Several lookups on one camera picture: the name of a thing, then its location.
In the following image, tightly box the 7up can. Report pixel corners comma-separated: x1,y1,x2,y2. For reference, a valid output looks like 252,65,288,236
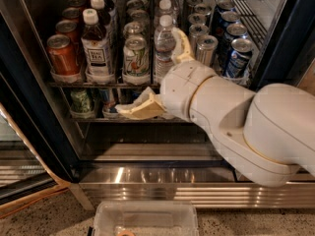
123,22,146,39
123,35,149,77

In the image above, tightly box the front tea bottle white cap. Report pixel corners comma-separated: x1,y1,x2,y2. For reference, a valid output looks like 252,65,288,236
81,9,113,76

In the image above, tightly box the front orange soda can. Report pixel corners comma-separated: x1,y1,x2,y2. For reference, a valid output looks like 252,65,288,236
47,34,80,76

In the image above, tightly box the front silver energy drink can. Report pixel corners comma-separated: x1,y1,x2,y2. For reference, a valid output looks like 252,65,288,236
196,35,219,67

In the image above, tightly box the clear plastic bin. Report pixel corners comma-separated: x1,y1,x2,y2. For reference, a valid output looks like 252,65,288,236
89,201,199,236

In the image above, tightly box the green can lower shelf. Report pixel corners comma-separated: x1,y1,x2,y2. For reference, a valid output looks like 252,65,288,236
70,88,94,113

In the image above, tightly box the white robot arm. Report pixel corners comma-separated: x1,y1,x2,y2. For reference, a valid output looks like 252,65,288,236
116,28,315,187

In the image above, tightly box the front 7up can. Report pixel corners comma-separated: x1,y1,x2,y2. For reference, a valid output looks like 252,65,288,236
123,35,149,77

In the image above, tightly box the left fridge glass door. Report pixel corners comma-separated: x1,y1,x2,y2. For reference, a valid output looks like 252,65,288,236
0,72,71,214

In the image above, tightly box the blue can lower shelf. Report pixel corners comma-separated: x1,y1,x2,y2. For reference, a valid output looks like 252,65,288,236
98,88,118,114

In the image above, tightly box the wire fridge shelf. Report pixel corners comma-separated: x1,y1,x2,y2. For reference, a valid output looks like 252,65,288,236
48,0,277,90
62,88,191,124

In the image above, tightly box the front blue pepsi can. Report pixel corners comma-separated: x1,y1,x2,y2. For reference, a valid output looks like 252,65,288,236
223,38,253,79

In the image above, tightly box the lower wire fridge shelf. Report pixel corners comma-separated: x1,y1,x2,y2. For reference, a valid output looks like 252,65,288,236
62,88,191,124

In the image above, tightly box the blue pepsi can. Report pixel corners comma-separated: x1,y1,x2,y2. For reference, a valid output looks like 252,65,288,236
219,24,248,67
212,0,236,29
215,11,240,40
223,38,253,79

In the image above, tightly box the silver energy drink can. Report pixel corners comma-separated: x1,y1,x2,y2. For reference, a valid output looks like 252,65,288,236
196,35,219,67
189,24,209,51

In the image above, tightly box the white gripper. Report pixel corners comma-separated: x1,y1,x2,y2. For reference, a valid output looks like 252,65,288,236
115,28,216,121

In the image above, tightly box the top wire fridge shelf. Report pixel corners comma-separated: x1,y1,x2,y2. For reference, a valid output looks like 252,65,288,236
48,0,277,90

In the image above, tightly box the orange soda can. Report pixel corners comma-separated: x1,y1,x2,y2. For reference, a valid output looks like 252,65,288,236
47,34,80,76
62,7,81,25
55,20,80,54

